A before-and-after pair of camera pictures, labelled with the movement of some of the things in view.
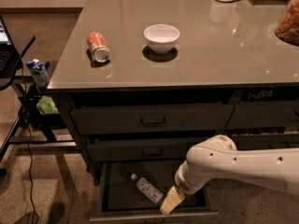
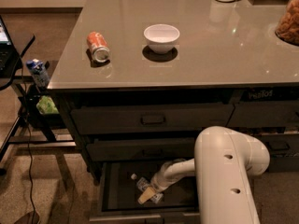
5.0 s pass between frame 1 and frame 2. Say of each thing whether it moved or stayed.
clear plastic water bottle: stayed
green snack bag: stayed
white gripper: moved
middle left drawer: stayed
